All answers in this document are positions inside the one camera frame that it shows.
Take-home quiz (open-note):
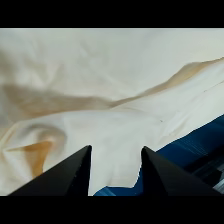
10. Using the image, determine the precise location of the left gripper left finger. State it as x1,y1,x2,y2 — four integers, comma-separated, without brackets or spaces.
9,144,93,197

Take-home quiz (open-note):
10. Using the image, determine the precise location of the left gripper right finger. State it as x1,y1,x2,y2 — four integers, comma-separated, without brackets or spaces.
140,145,222,197

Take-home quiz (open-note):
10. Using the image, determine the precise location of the cream shirt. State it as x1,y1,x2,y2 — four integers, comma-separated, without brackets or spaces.
0,27,224,197

